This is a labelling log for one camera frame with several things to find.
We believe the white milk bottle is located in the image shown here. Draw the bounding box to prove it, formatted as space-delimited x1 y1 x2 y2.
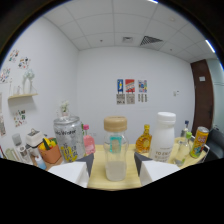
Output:
148 111 177 163

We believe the clear jar cork lid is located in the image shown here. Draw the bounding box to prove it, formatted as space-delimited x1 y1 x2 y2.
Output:
102 115 130 182

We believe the light blue cup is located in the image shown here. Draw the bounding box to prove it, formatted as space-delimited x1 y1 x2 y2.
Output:
34 156 48 171

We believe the orange basket with vegetables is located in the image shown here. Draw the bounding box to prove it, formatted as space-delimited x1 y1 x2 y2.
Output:
37 137 63 165

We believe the amber syrup bottle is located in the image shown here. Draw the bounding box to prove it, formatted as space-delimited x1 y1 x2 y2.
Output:
135 124 153 154

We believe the silver black soda can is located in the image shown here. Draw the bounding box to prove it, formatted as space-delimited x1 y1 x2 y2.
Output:
53 115 86 163

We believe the green cap clear bottle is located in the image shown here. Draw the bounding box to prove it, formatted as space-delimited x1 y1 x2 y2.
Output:
173 131 193 168

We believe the pink bottle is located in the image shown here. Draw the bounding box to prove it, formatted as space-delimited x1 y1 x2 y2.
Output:
82 124 97 156

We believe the white kitchen appliance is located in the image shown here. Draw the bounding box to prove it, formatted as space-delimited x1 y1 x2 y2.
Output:
25 129 44 148

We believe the blue cap clear bottle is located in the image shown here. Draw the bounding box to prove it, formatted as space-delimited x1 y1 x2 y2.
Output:
180 120 190 138

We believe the yellow drink can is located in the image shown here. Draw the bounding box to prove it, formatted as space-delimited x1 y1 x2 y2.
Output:
189 126 210 159

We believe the white flower vase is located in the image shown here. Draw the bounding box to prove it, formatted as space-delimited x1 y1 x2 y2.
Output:
59 100 70 118

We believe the black chair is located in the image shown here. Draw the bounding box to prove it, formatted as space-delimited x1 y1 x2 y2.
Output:
203 128 224 163

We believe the brown door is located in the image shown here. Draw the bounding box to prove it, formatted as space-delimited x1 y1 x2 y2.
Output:
190 59 214 136

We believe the dark ceiling air vent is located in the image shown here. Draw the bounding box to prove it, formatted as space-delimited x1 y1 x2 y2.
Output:
139 35 164 47

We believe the multicolour wall poster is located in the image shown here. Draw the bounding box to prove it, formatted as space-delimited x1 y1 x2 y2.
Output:
137 79 148 94

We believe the wooden wall shelf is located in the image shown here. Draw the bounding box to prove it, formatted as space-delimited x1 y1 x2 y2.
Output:
7 93 39 100

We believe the red wall poster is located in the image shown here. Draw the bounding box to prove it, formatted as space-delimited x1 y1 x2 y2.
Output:
125 78 136 94

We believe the blue wall poster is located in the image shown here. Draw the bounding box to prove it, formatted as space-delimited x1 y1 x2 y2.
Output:
116 78 124 94

